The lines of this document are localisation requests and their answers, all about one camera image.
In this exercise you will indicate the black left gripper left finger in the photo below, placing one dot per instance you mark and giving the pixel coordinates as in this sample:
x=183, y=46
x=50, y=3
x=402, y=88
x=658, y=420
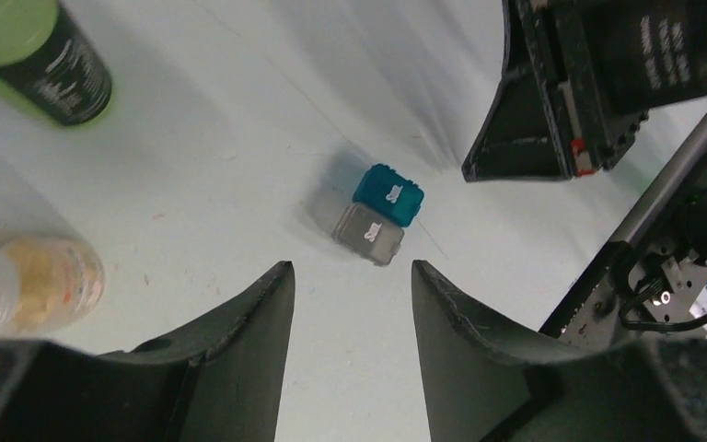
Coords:
x=217, y=378

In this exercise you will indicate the clear pill bottle gold lid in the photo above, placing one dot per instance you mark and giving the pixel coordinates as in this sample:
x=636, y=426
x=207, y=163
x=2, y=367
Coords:
x=46, y=282

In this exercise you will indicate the green lidded black jar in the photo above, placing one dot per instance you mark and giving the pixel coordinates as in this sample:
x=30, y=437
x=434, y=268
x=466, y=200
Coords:
x=49, y=69

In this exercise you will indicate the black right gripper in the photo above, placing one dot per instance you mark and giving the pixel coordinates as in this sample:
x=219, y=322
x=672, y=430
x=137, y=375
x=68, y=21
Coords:
x=581, y=77

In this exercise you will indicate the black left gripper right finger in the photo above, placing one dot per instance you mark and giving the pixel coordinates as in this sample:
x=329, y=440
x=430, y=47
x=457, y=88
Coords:
x=488, y=378

